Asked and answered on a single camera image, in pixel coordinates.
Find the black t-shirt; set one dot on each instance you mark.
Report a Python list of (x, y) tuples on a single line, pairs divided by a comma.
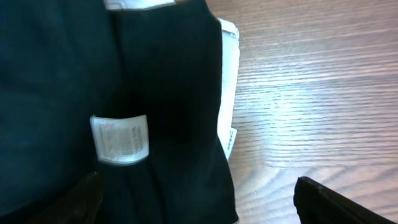
[(133, 95)]

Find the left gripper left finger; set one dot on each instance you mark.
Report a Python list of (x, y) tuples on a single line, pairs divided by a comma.
[(78, 206)]

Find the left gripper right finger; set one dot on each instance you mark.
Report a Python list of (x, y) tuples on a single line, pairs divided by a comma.
[(317, 204)]

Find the beige folded trousers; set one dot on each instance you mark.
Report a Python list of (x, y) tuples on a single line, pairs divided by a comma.
[(230, 64)]

